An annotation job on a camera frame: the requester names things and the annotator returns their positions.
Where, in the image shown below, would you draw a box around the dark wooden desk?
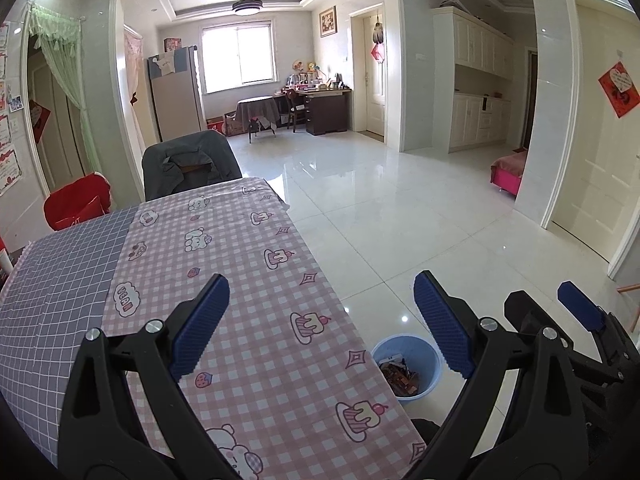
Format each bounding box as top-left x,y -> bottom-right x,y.
282,87 -> 353,136

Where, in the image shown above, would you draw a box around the cream panel door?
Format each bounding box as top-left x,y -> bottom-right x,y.
550,2 -> 640,263

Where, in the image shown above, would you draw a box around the white panel door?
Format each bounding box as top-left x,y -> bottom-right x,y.
350,5 -> 388,142

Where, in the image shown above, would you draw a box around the grey jacket covered chair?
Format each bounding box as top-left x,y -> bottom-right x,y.
141,130 -> 243,202

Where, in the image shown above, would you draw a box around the blue white fridge cover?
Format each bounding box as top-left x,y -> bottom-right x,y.
148,50 -> 176,78

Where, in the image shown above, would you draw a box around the small table with brown cloth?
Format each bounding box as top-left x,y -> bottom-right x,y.
236,96 -> 281,143

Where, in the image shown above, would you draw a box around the group of wall certificates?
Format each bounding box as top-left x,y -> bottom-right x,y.
0,22 -> 26,196

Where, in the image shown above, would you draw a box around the white wall cabinet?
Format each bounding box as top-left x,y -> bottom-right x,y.
432,6 -> 516,153

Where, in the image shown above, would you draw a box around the pink upholstered stool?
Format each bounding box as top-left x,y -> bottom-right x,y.
490,150 -> 528,196

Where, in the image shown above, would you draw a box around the wooden stand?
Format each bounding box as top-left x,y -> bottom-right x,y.
617,282 -> 640,333

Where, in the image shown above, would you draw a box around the red diamond door sticker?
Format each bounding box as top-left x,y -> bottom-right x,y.
27,100 -> 51,143

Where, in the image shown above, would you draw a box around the red heart door decoration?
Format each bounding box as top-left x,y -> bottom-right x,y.
598,61 -> 640,118

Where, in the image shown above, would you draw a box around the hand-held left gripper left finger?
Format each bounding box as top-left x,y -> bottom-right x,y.
57,273 -> 241,480

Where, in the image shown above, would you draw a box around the cluttered desk items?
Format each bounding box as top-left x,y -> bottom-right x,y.
287,60 -> 346,92

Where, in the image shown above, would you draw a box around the grey grid tablecloth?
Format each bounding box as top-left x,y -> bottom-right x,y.
0,205 -> 138,466

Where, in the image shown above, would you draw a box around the silver refrigerator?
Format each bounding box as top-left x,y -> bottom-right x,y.
146,46 -> 207,142

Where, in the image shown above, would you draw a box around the table with pink checked cloth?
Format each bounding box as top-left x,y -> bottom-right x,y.
102,176 -> 428,480

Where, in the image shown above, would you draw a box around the hanging door ornament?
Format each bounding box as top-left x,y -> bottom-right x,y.
371,15 -> 387,63

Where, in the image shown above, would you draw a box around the green lace curtain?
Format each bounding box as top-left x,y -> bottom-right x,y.
27,5 -> 101,173

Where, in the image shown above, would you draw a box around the brown wrapper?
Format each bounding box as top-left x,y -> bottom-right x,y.
378,355 -> 422,398

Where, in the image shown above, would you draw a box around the bright window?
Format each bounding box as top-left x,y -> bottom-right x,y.
201,22 -> 277,95

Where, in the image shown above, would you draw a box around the blue plastic bucket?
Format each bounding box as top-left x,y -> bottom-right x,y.
371,335 -> 443,401

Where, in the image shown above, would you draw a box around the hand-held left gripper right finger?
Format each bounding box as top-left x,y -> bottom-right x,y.
410,270 -> 591,480

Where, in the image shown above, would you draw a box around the pink door curtain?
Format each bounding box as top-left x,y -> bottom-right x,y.
124,30 -> 161,146

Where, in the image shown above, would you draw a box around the red chair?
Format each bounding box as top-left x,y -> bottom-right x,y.
43,172 -> 112,233

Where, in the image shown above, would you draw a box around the dark wooden chair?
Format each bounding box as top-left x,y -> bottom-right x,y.
286,91 -> 308,133

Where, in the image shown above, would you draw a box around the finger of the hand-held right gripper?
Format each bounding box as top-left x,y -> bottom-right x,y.
502,290 -> 576,348
557,281 -> 633,366

